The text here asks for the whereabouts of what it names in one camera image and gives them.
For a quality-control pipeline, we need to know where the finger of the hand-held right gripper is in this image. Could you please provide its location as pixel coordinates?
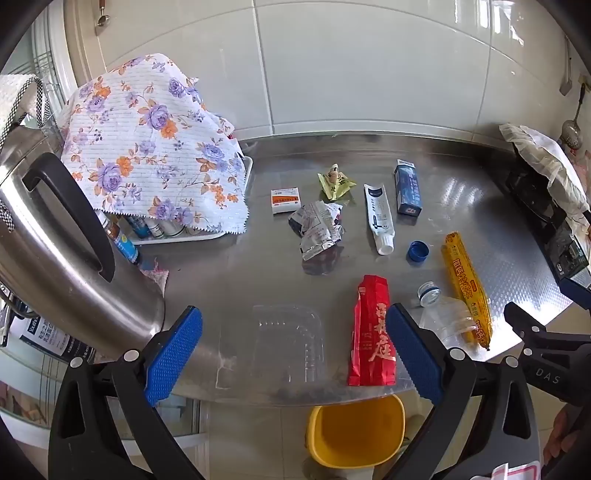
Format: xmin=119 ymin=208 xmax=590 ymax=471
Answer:
xmin=560 ymin=278 xmax=591 ymax=306
xmin=503 ymin=301 xmax=591 ymax=358

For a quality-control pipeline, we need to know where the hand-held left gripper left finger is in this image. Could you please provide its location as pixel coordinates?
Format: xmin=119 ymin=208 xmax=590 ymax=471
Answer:
xmin=47 ymin=305 xmax=204 ymax=480

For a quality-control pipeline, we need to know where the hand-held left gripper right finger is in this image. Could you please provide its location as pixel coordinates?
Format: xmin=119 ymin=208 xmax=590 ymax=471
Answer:
xmin=385 ymin=303 xmax=541 ymax=480

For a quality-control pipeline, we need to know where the red snack packet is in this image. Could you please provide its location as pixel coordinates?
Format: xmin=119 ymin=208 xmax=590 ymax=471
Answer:
xmin=347 ymin=274 xmax=398 ymax=387

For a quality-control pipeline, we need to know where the yellow sausage packet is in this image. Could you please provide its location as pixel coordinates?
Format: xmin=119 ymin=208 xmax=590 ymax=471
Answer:
xmin=441 ymin=232 xmax=493 ymax=349

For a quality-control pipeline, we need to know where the yellow plastic bin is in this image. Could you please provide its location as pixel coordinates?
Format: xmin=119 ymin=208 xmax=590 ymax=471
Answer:
xmin=306 ymin=394 xmax=406 ymax=467

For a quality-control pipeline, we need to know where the clear plastic tray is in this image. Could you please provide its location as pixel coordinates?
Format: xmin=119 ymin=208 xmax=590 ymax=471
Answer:
xmin=252 ymin=304 xmax=325 ymax=384

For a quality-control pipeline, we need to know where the silver wrapper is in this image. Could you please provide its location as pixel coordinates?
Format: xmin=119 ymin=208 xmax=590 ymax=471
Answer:
xmin=288 ymin=200 xmax=346 ymax=263

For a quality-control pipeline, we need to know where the yellow snack wrapper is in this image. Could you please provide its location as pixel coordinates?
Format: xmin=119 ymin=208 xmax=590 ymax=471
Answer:
xmin=317 ymin=164 xmax=358 ymax=203

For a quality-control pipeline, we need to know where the person's right hand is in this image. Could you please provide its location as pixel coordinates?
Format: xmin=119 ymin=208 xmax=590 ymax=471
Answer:
xmin=549 ymin=401 xmax=591 ymax=464

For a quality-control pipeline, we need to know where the clear plastic bottle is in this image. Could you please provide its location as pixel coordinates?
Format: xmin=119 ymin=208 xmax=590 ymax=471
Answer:
xmin=418 ymin=281 xmax=476 ymax=352

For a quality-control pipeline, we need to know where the pink cloth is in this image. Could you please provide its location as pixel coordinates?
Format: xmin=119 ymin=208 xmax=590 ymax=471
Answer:
xmin=139 ymin=261 xmax=171 ymax=289

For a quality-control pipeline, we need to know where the black gas stove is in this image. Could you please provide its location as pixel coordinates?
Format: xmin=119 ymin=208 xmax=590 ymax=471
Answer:
xmin=501 ymin=152 xmax=591 ymax=280

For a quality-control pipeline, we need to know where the white plastic tray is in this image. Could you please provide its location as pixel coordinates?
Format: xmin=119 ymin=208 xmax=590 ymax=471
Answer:
xmin=129 ymin=154 xmax=254 ymax=245

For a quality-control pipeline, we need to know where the blue label spray bottle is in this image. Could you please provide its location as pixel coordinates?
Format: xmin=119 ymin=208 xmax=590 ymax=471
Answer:
xmin=104 ymin=215 xmax=141 ymax=266

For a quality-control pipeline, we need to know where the small blue bottle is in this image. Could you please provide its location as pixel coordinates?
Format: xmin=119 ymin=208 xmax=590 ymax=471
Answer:
xmin=127 ymin=217 xmax=151 ymax=241

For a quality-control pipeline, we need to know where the white toothpaste tube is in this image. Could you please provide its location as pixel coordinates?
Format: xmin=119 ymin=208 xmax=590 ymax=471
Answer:
xmin=364 ymin=183 xmax=395 ymax=256

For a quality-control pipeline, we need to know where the white cloth on stove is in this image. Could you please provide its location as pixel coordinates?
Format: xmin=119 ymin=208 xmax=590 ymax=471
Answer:
xmin=499 ymin=122 xmax=591 ymax=227

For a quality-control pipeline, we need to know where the metal strainer ladle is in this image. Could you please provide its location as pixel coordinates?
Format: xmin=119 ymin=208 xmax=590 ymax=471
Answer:
xmin=561 ymin=85 xmax=587 ymax=148

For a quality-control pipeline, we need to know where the blue toothpaste box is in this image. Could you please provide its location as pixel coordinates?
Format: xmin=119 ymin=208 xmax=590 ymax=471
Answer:
xmin=393 ymin=159 xmax=423 ymax=217

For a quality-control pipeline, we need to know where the stainless steel kettle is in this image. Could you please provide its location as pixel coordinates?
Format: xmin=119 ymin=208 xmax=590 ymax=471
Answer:
xmin=0 ymin=124 xmax=166 ymax=361

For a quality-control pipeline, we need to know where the white orange medicine box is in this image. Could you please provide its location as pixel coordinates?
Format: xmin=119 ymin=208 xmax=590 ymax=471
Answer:
xmin=270 ymin=187 xmax=304 ymax=216

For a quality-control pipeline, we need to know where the metal spatula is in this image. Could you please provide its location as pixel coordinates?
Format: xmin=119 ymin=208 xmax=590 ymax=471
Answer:
xmin=558 ymin=34 xmax=575 ymax=97

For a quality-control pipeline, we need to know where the floral white cloth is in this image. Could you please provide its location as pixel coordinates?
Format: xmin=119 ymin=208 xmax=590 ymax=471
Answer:
xmin=60 ymin=53 xmax=250 ymax=236

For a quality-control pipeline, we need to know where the white towel with checked strap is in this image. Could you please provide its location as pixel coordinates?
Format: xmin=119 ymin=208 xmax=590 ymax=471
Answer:
xmin=0 ymin=74 xmax=51 ymax=139

